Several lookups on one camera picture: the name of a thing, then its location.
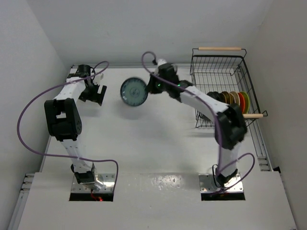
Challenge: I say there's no blue floral plate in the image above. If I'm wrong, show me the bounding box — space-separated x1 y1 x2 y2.
120 77 148 107

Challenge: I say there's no cream plate with black patch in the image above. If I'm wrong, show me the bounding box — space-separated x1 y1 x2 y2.
229 91 240 105

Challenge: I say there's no orange plate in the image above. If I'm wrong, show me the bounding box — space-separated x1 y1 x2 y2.
238 92 245 113

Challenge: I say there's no lime green plate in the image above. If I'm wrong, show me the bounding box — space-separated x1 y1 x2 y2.
240 92 250 114

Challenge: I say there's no glossy black plate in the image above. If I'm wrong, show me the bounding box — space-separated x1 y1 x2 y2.
213 91 224 103
207 92 218 100

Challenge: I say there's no yellow patterned plate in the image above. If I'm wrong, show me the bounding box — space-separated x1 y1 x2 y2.
227 92 235 104
221 91 231 104

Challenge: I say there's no yellow patterned plate front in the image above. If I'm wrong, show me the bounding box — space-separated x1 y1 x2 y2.
227 92 235 104

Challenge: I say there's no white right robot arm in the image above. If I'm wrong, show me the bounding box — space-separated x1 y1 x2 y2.
147 59 247 186

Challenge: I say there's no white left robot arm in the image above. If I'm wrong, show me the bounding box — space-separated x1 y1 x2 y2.
44 64 106 191

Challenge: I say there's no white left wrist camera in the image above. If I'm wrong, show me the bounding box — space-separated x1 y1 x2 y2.
93 73 104 85

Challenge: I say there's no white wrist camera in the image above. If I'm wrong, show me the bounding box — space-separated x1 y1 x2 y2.
154 58 167 74
93 73 104 85

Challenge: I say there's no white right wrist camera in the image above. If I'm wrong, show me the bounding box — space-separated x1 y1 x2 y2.
154 58 167 74

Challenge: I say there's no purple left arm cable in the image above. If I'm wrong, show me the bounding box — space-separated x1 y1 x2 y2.
16 61 119 192

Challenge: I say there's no black wire dish rack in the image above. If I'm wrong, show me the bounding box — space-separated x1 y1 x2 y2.
190 47 268 126

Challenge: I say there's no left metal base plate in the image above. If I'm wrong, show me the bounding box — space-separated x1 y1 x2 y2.
71 173 116 194

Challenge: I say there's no metal base plate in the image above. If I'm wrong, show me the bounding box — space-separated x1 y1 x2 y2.
199 173 244 194
71 173 116 194

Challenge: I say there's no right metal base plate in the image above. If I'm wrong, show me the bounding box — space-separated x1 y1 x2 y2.
199 173 244 194

